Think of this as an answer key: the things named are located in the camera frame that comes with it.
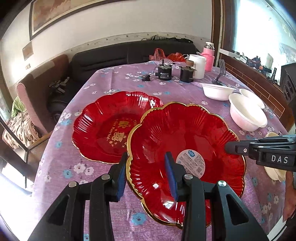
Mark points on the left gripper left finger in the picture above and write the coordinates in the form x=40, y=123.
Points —
x=64, y=219

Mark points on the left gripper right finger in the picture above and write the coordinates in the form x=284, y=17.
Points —
x=230, y=218

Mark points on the beige paper bowl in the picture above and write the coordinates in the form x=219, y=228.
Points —
x=276, y=174

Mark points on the large white foam bowl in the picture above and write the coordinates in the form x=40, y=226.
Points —
x=246, y=114

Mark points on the red plate with label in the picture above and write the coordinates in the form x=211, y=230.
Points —
x=196, y=139

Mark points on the person right hand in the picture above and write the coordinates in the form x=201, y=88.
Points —
x=290, y=195

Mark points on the purple floral tablecloth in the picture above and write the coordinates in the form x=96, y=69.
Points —
x=62, y=162

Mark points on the wooden sideboard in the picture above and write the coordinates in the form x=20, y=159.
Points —
x=267, y=91

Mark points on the small white foam bowl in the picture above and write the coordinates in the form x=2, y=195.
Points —
x=253, y=97

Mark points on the black speaker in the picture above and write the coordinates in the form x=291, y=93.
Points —
x=287, y=81

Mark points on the red plate gold lettering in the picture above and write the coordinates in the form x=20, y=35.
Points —
x=101, y=131

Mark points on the black phone stand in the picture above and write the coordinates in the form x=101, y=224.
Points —
x=216, y=81

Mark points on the black cube device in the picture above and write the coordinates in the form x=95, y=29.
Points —
x=186, y=74

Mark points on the white plastic tub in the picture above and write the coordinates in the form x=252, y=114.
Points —
x=199, y=65

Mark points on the pink insulated bottle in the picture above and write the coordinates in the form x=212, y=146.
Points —
x=208, y=53

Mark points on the brown armchair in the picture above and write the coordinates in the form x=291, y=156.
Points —
x=34, y=90

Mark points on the black round device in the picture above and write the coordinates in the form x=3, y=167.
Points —
x=164, y=70

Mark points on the small black adapter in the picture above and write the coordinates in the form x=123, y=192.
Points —
x=146, y=78

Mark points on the red plastic bag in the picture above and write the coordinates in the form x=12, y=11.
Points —
x=160, y=55

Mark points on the black sofa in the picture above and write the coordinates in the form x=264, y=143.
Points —
x=84, y=64

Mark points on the framed wall painting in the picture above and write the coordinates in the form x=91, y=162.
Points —
x=43, y=13

